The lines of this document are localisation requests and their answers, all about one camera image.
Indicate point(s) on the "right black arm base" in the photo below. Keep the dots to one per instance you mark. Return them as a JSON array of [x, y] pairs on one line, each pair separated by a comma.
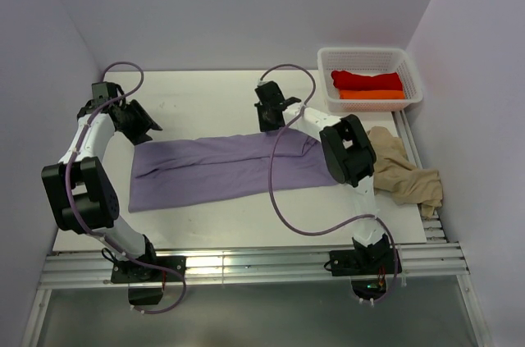
[[348, 263]]

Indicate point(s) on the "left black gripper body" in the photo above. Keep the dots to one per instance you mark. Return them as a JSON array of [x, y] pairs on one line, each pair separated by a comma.
[[136, 122]]

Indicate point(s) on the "aluminium frame rails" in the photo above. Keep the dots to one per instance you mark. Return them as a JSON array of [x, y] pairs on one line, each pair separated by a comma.
[[251, 281]]

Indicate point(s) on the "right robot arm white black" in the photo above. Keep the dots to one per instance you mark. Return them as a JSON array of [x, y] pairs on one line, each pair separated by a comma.
[[349, 157]]

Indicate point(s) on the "beige t shirt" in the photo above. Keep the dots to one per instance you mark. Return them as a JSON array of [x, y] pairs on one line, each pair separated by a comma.
[[405, 182]]

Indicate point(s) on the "rolled red t shirt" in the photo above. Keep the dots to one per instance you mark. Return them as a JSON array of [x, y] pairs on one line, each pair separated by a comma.
[[350, 81]]

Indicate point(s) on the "lilac t shirt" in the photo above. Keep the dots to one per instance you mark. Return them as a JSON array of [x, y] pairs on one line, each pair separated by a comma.
[[181, 173]]

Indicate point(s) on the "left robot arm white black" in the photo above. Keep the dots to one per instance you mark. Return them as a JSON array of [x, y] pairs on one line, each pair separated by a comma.
[[79, 190]]

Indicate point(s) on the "white plastic basket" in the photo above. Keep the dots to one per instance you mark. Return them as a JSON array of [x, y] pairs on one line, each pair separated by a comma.
[[368, 61]]

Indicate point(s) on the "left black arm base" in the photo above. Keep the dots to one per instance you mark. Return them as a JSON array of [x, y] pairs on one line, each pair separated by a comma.
[[146, 285]]

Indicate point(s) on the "rolled orange t shirt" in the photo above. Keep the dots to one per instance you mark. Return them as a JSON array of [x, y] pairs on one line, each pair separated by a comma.
[[371, 94]]

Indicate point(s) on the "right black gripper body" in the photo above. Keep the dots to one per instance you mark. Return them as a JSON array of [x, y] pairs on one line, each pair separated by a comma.
[[264, 120]]

